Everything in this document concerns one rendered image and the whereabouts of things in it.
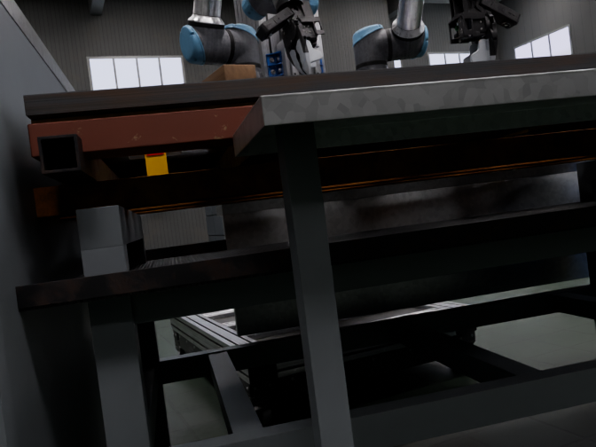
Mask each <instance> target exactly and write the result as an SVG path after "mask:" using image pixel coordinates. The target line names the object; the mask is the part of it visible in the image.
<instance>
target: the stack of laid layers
mask: <svg viewBox="0 0 596 447"><path fill-rule="evenodd" d="M593 68H596V53H588V54H577V55H565V56H552V57H541V58H529V59H506V60H493V61H482V62H470V63H458V64H446V65H433V66H422V67H399V68H387V69H375V70H363V71H351V72H339V73H327V74H304V75H292V76H280V77H268V78H256V79H244V80H232V81H220V82H197V83H185V84H173V85H161V86H149V87H137V88H126V89H113V90H90V91H78V92H67V93H54V94H43V95H30V96H23V98H24V105H25V112H26V116H27V117H28V118H29V119H30V120H34V119H45V118H56V117H67V116H77V115H88V114H109V113H119V112H130V111H142V110H153V109H163V108H174V107H185V106H205V105H216V104H227V103H238V102H248V101H257V100H258V98H259V97H260V96H264V95H276V94H287V93H297V92H309V91H320V90H340V89H352V88H363V87H373V86H385V85H396V84H406V83H418V82H439V81H450V80H461V79H472V78H483V77H494V76H505V75H526V74H537V73H548V72H560V71H570V70H581V69H593ZM228 147H229V146H224V147H215V148H205V149H196V150H187V151H178V152H169V153H166V156H167V161H172V160H181V159H189V158H198V157H207V156H216V155H223V154H224V153H225V151H226V150H227V149H228ZM101 160H102V161H103V162H104V163H105V164H106V165H107V166H108V167H111V166H120V165H129V164H137V163H145V155H144V154H143V155H134V156H124V157H115V158H106V159H101Z"/></svg>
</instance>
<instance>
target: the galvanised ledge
mask: <svg viewBox="0 0 596 447"><path fill-rule="evenodd" d="M576 163H578V162H571V163H564V164H557V165H549V166H542V167H535V168H526V169H513V170H505V171H498V172H490V173H482V174H475V175H468V176H454V177H446V178H439V179H431V180H424V181H417V182H409V183H401V184H387V185H380V186H373V187H365V188H357V189H350V190H342V191H335V192H322V193H323V201H324V202H330V201H337V200H352V199H359V198H366V197H373V196H381V195H388V194H395V193H402V192H416V191H423V190H430V189H437V188H444V187H452V186H460V185H467V184H480V183H488V182H495V181H502V180H509V179H516V178H524V177H531V176H544V175H551V174H560V173H567V172H574V171H576ZM284 207H285V204H284V198H276V199H268V200H254V201H247V202H240V203H232V204H224V205H220V206H218V207H216V214H217V216H223V215H229V214H237V213H245V212H252V211H259V210H266V209H274V208H284Z"/></svg>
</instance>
